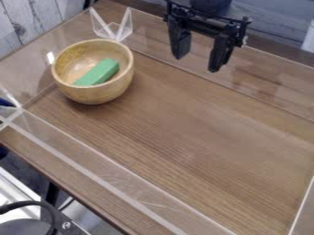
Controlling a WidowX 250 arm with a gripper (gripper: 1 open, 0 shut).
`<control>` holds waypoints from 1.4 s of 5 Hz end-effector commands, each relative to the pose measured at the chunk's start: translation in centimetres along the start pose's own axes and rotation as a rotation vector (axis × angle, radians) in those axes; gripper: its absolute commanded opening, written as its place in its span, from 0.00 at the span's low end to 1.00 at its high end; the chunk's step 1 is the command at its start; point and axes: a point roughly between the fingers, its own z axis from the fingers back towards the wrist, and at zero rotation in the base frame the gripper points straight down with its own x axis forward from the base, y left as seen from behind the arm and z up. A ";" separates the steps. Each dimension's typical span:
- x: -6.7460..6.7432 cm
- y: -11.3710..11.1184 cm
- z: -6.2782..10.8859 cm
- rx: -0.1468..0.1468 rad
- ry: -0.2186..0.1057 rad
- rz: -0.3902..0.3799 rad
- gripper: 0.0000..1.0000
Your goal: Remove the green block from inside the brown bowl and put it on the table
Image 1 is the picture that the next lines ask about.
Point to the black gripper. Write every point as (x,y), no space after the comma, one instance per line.
(213,17)

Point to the green rectangular block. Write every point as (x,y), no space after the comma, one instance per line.
(99,74)

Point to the brown wooden bowl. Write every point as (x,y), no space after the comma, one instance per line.
(77,60)

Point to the white object at right edge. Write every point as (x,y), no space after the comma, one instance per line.
(308,46)

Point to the black table leg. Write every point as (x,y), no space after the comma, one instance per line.
(53,194)

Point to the clear acrylic tray wall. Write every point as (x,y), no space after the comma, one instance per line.
(196,153)

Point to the black metal bracket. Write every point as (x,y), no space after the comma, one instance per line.
(61,225)

